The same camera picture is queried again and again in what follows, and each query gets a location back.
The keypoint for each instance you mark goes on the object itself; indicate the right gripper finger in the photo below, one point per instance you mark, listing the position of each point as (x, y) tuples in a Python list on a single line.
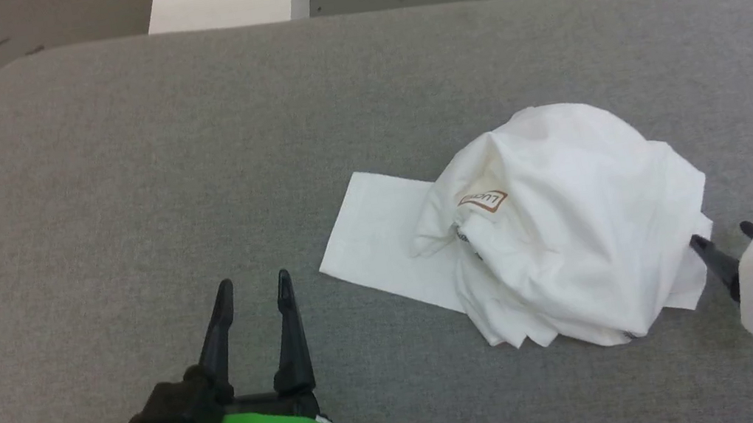
[(751, 230), (720, 264)]

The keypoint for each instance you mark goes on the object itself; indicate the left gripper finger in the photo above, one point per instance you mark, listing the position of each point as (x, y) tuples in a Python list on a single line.
[(293, 351), (219, 354)]

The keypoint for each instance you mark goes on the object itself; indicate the white garment with LUCKY label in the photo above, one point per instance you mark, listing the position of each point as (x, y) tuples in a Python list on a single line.
[(574, 234)]

